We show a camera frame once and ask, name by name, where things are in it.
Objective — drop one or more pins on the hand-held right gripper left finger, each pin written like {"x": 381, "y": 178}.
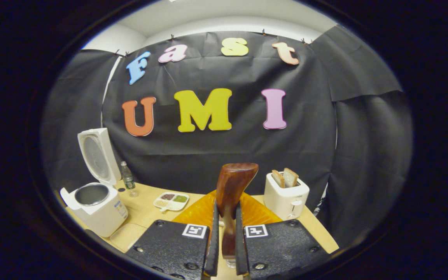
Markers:
{"x": 169, "y": 249}

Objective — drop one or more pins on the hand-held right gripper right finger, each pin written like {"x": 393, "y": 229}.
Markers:
{"x": 282, "y": 249}

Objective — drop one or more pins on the white rice cooker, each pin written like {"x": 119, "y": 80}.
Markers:
{"x": 99, "y": 214}

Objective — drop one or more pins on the brown wooden spoon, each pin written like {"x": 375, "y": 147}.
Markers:
{"x": 231, "y": 186}

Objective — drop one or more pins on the white divided condiment dish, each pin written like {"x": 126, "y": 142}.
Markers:
{"x": 170, "y": 201}

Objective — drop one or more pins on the white toaster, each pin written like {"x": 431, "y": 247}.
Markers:
{"x": 284, "y": 200}

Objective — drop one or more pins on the toasted bread slice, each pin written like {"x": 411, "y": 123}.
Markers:
{"x": 291, "y": 177}
{"x": 278, "y": 179}

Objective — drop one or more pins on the clear plastic water bottle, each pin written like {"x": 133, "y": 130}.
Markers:
{"x": 128, "y": 181}

